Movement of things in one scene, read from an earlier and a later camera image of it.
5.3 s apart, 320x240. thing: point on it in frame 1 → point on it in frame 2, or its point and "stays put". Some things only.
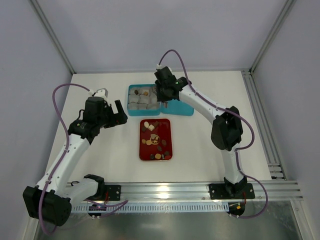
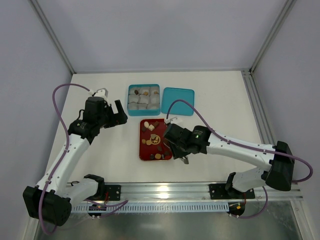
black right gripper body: [164, 94] → [175, 144]
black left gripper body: [116, 117] stays put
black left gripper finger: [120, 118] stays put
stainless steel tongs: [164, 103] → [185, 159]
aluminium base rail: [279, 191] stays put
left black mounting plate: [114, 192] stays put
